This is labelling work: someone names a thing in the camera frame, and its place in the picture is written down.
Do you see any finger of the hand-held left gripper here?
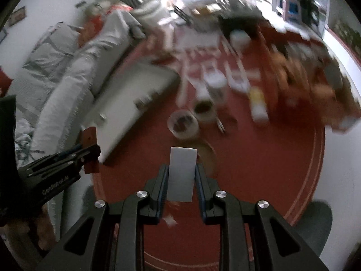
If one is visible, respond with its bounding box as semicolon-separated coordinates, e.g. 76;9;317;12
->
28;145;84;165
17;145;101;179

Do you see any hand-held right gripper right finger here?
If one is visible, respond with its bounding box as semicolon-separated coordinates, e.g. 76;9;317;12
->
194;164;330;271

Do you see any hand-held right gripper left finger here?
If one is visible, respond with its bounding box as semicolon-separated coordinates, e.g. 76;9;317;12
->
35;164;169;271

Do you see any red-brown block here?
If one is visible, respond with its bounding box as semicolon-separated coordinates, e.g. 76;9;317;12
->
80;127;100;174

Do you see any white rectangular box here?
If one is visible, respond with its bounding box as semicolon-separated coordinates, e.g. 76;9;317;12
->
166;147;197;203

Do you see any white rectangular tray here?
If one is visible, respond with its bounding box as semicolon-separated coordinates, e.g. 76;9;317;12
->
90;62;181;165

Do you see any white plastic jar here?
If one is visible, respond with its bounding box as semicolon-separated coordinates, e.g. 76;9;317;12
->
204;72;228;105

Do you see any round brown plate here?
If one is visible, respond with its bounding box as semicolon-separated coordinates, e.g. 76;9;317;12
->
197;140;218;177

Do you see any grey covered sofa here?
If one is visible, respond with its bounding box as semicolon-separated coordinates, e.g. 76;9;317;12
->
0;6;147;232

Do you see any white bowl with dark contents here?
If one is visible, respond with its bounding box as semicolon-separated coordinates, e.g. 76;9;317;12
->
167;110;199;140

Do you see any cup with dark contents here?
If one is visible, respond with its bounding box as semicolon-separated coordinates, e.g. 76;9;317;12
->
193;99;217;124

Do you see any red and gold pillow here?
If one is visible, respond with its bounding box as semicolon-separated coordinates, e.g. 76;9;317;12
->
0;66;13;97

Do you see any yellow and white bottle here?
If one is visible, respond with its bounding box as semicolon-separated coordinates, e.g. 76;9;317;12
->
249;87;269;122

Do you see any round green stool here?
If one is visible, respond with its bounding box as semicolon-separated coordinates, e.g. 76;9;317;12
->
293;201;334;258

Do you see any red embroidered cushion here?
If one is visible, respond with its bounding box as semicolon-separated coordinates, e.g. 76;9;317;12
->
84;1;133;36

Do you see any grey-green recliner armchair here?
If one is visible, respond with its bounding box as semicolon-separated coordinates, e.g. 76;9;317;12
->
132;0;170;23

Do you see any plain white bowl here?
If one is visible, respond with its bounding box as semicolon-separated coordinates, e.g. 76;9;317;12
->
229;30;250;49

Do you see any black box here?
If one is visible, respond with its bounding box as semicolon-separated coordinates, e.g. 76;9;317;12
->
219;15;261;36

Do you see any small red wall picture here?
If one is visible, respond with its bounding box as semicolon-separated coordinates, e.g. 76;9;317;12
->
8;7;28;26

